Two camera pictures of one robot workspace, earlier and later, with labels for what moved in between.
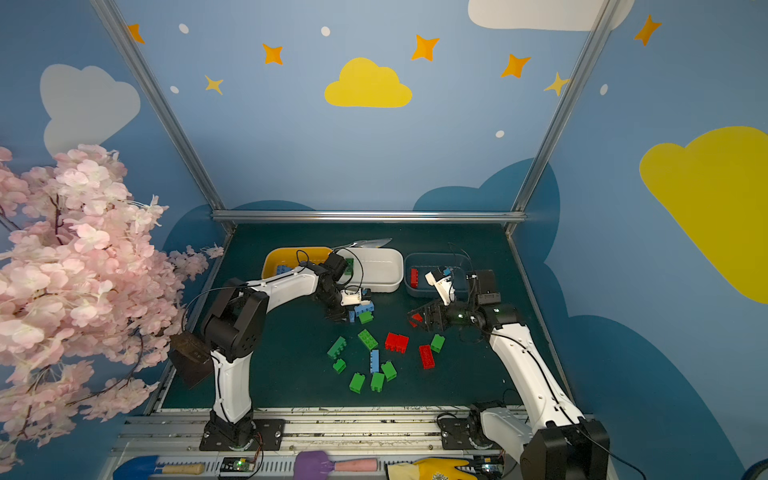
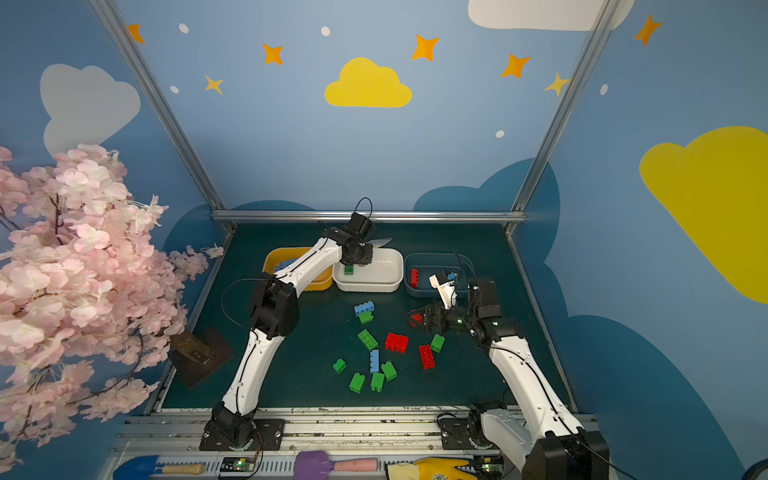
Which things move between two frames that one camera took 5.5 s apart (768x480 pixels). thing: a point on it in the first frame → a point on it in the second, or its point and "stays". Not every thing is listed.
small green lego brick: (366, 317) stays
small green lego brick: (339, 366) stays
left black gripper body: (335, 305) → (363, 253)
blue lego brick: (360, 309) stays
